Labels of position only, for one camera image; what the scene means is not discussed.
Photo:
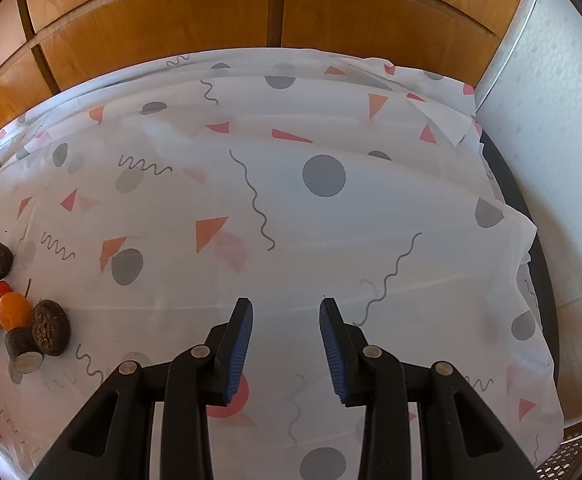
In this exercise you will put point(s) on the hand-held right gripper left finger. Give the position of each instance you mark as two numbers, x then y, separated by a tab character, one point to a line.
236	355

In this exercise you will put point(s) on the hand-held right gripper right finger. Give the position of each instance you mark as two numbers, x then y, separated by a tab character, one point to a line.
332	355

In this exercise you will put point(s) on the dark sugarcane piece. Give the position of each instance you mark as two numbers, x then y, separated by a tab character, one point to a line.
23	350

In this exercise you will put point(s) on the white patterned tablecloth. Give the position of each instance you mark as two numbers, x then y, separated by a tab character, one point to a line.
291	185

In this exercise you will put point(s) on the small orange kumquat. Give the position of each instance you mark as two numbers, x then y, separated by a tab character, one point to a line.
14	311

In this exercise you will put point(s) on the small red tomato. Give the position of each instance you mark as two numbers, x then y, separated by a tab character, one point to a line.
2	288

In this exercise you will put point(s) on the perforated brown panel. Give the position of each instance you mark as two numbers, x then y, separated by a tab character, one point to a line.
568	452

